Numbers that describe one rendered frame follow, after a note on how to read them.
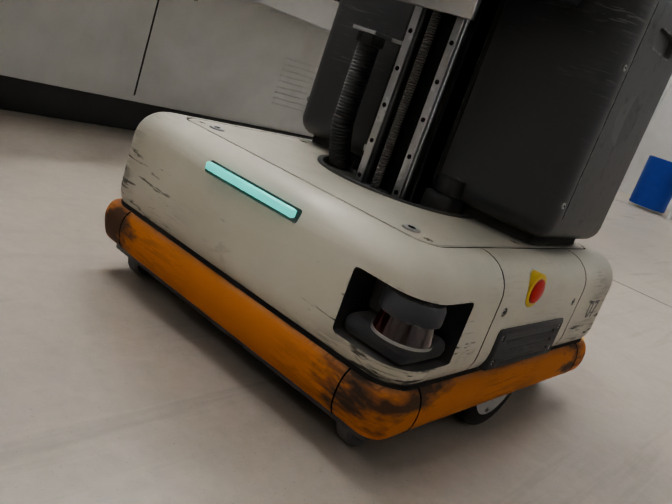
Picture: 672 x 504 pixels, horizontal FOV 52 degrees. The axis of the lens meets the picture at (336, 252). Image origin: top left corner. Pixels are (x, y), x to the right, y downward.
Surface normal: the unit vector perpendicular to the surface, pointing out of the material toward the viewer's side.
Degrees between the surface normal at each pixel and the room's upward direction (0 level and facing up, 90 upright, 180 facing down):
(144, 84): 90
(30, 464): 0
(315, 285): 90
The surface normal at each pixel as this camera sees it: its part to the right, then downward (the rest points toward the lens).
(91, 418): 0.33, -0.91
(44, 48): 0.71, 0.42
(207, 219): -0.63, 0.00
